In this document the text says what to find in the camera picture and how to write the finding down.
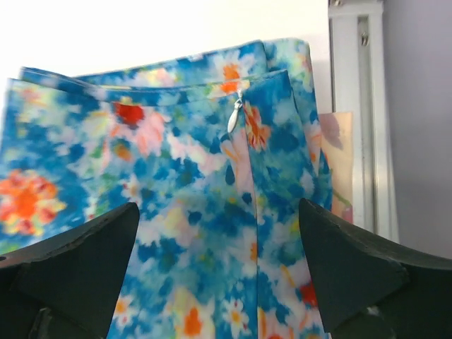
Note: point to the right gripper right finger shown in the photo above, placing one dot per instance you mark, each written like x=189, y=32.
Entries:
x=370, y=287

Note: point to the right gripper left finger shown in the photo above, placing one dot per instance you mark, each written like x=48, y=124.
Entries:
x=67, y=286

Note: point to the blue floral skirt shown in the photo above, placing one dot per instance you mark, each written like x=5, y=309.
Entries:
x=218, y=252

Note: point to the orange floral folded skirt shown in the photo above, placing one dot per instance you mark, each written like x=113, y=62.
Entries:
x=336, y=142

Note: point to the silver zipper pull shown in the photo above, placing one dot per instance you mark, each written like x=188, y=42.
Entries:
x=232, y=122

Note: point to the aluminium right side rail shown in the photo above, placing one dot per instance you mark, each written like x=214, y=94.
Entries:
x=359, y=87

